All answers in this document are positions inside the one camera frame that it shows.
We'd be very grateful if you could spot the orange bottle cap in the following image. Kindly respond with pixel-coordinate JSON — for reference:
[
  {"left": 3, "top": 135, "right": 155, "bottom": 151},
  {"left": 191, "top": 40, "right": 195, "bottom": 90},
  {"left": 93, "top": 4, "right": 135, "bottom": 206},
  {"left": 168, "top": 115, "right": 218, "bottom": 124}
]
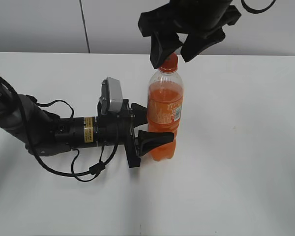
[{"left": 158, "top": 53, "right": 178, "bottom": 73}]

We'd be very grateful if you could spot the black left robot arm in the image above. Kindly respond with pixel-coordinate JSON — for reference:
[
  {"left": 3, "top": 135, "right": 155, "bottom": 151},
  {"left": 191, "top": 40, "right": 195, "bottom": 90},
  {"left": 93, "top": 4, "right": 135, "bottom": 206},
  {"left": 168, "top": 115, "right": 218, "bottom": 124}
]
[{"left": 0, "top": 76, "right": 174, "bottom": 168}]

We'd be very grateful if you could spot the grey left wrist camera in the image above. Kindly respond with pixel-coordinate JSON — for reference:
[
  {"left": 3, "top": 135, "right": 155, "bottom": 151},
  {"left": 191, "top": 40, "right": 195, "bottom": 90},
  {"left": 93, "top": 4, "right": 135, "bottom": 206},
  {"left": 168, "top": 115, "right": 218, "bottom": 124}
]
[{"left": 99, "top": 77, "right": 123, "bottom": 115}]

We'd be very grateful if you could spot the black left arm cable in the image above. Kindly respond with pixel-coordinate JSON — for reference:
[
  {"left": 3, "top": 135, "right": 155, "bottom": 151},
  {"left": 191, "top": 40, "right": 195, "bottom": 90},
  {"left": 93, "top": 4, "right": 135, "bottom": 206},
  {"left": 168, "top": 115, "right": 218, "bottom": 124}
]
[{"left": 0, "top": 78, "right": 119, "bottom": 182}]

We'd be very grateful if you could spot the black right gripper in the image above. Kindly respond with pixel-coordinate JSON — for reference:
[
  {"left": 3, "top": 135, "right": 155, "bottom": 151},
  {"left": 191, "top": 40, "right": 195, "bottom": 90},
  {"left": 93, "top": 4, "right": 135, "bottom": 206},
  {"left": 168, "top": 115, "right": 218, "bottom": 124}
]
[{"left": 138, "top": 0, "right": 241, "bottom": 69}]

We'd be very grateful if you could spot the orange soda bottle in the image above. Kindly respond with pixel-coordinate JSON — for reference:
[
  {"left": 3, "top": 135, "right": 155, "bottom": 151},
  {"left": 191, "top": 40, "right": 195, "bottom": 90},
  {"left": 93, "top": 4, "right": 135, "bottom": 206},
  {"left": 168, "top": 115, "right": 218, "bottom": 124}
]
[{"left": 147, "top": 53, "right": 184, "bottom": 162}]

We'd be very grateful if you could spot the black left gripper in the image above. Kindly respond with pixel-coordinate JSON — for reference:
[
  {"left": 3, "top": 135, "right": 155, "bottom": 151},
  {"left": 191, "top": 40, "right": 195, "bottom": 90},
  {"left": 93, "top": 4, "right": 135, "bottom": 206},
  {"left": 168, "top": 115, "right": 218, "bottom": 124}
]
[{"left": 96, "top": 99, "right": 175, "bottom": 168}]

